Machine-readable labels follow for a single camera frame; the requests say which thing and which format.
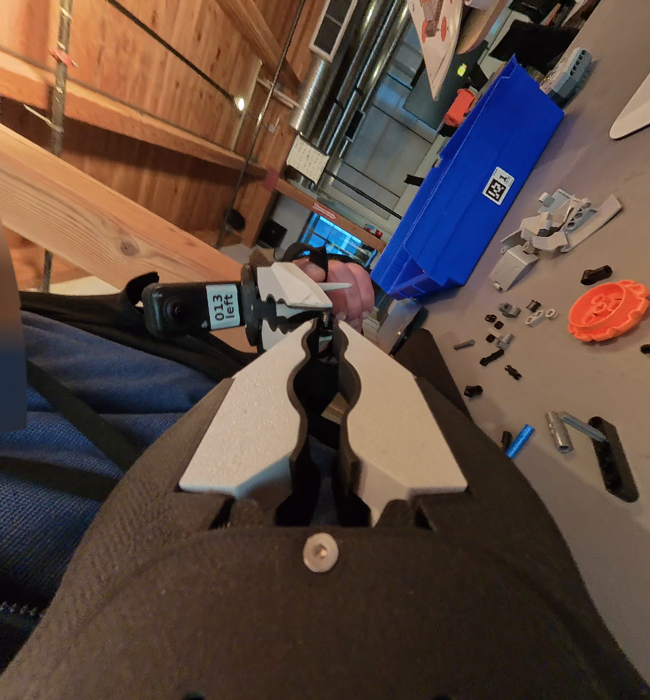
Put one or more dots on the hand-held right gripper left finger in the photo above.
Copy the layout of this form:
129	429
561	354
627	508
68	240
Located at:
243	438

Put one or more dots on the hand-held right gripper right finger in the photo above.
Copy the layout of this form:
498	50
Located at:
407	438

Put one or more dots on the white lamp base plate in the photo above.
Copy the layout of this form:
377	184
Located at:
647	104

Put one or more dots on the cluster of grey panel pieces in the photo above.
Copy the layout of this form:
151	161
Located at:
549	230

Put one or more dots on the scattered small connector pins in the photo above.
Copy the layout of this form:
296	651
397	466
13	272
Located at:
560	432

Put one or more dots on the person's blue sweater torso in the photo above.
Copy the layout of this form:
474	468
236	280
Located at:
85	459

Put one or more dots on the person's left hand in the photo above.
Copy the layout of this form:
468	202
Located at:
347	273

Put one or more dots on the small blue pin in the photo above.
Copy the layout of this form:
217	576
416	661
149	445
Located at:
519	441

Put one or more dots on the blue storage bin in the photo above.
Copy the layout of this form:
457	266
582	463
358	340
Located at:
467	186

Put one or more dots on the small orange gear wheel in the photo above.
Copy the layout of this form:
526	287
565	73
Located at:
609	310

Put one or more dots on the black perforated beam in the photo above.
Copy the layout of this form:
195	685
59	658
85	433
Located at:
613	457

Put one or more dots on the small grey device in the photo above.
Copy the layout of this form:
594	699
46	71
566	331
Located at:
569	71

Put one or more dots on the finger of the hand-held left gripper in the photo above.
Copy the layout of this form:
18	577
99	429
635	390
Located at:
292	287
276	331

